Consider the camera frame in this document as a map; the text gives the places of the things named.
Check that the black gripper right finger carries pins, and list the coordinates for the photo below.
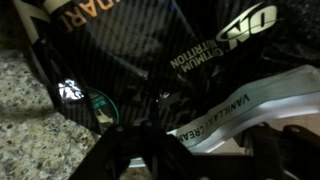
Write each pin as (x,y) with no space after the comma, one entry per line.
(290,154)

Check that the black whey protein packet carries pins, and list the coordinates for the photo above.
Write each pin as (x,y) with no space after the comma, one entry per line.
(204,70)

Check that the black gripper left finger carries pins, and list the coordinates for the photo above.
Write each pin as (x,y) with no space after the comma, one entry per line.
(164,155)

